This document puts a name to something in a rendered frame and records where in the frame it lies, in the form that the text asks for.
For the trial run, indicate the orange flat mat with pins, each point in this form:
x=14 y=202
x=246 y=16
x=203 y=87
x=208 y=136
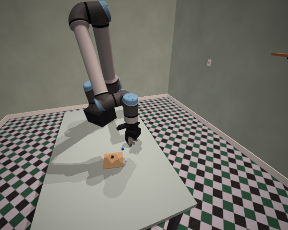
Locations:
x=115 y=162

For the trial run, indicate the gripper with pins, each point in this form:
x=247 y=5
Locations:
x=132 y=133

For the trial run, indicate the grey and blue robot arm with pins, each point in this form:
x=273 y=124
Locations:
x=103 y=86

